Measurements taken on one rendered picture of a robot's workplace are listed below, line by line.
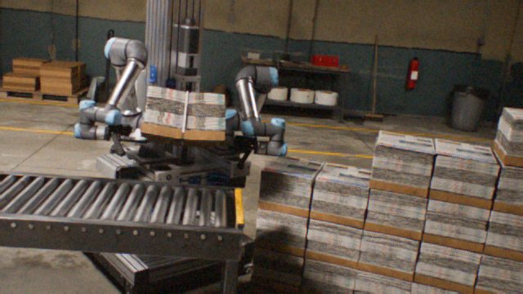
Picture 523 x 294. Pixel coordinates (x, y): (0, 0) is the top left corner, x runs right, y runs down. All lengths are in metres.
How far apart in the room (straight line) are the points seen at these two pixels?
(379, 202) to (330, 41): 6.87
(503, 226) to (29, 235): 2.12
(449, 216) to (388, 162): 0.39
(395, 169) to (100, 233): 1.45
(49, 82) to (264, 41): 3.59
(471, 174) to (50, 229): 1.89
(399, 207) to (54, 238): 1.63
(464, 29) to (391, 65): 1.43
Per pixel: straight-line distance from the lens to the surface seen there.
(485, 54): 10.37
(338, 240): 2.83
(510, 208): 2.76
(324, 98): 8.85
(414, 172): 2.69
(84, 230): 2.12
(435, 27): 9.95
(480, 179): 2.71
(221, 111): 2.45
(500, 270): 2.87
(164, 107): 2.45
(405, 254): 2.82
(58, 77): 8.61
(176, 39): 3.07
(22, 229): 2.19
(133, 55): 2.71
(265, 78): 2.85
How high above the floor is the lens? 1.63
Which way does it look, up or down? 14 degrees down
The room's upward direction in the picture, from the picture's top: 6 degrees clockwise
